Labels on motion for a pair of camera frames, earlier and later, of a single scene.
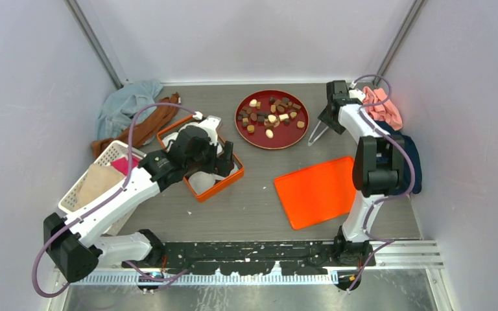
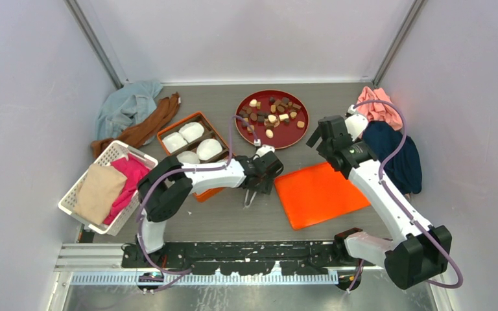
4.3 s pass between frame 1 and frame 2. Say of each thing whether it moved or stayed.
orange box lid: stayed
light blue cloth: stayed
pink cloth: stayed
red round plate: stayed
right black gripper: moved
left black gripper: moved
